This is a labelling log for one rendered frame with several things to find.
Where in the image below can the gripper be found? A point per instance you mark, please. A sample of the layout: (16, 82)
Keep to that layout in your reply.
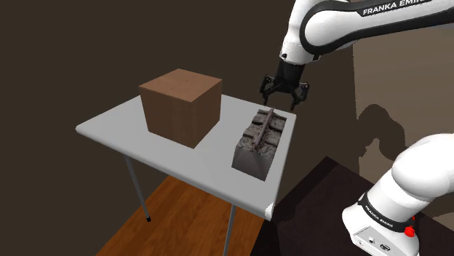
(288, 76)

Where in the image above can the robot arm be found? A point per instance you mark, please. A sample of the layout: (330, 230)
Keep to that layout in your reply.
(333, 30)

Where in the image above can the brown cardboard box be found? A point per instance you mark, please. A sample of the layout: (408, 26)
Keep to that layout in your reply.
(177, 110)

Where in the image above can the grey table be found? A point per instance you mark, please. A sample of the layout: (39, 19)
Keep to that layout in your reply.
(202, 165)

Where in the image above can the grey block with rail track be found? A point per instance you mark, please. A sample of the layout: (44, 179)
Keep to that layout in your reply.
(256, 159)

